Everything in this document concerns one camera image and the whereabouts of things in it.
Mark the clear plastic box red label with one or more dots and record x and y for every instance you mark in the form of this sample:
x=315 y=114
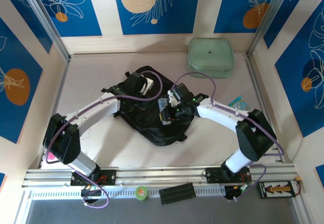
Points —
x=162 y=105

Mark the black student backpack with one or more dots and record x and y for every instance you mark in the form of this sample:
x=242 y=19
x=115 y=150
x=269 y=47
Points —
x=157 y=133

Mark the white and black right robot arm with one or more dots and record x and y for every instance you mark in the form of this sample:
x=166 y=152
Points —
x=217 y=114

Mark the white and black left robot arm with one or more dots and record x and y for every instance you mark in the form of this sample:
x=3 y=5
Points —
x=96 y=110

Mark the mint green zip pouch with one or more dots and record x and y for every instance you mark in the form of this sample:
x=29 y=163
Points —
x=210 y=57

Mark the black ridged block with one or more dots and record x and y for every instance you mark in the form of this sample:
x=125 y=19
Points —
x=177 y=193

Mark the green tape roll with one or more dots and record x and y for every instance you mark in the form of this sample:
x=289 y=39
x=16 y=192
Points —
x=141 y=193

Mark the pink and white plastic case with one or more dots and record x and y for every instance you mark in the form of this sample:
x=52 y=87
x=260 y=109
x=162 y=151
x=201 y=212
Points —
x=51 y=157

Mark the black power board yellow connectors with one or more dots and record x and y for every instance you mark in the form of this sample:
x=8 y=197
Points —
x=276 y=189

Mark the aluminium mounting rail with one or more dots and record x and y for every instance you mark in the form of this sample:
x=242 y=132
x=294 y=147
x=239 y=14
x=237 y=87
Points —
x=162 y=173

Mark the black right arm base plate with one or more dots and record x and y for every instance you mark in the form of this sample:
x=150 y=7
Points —
x=212 y=174

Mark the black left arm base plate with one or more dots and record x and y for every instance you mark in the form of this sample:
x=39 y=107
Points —
x=107 y=177

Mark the aluminium frame post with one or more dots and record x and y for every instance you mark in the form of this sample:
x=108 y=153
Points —
x=48 y=24
x=268 y=16

